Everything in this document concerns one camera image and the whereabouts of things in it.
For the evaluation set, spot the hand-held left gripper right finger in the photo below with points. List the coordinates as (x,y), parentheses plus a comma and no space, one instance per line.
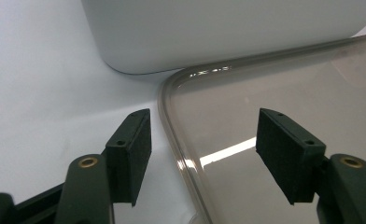
(290,155)

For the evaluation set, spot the transparent grey box lid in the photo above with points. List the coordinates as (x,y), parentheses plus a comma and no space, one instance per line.
(265,93)

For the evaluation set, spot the grey divided storage box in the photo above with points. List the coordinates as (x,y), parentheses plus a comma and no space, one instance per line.
(218,31)

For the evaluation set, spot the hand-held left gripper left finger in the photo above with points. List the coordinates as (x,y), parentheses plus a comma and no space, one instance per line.
(129,155)

